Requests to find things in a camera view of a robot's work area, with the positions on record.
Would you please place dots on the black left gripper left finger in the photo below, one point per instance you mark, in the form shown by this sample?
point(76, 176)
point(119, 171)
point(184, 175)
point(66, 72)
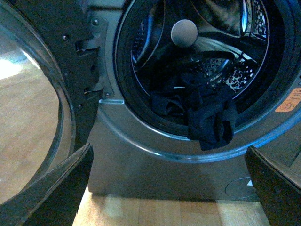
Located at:
point(54, 199)

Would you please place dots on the grey front-load washing machine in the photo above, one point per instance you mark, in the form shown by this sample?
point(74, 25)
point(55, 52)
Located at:
point(253, 46)

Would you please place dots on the orange warning sticker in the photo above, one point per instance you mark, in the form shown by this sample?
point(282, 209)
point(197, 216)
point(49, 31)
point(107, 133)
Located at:
point(290, 102)

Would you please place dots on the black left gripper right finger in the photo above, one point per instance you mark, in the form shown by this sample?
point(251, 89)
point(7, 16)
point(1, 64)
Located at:
point(277, 186)

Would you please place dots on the dark navy garment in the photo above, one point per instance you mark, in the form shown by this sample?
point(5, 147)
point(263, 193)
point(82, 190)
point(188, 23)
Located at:
point(208, 111)

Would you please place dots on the washing machine glass door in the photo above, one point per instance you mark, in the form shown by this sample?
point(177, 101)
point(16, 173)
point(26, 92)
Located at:
point(48, 64)

